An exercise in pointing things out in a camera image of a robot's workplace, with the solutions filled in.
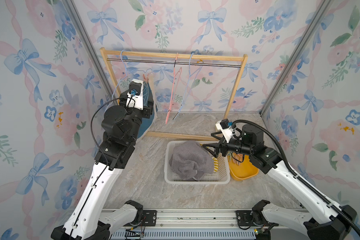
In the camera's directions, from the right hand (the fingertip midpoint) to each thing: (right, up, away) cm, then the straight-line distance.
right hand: (209, 138), depth 68 cm
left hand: (-28, +19, -14) cm, 36 cm away
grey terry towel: (-8, -12, +10) cm, 18 cm away
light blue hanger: (-49, +42, +32) cm, 72 cm away
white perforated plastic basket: (+10, -22, +15) cm, 29 cm away
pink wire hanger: (-18, +41, +38) cm, 59 cm away
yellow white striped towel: (+8, -17, +22) cm, 28 cm away
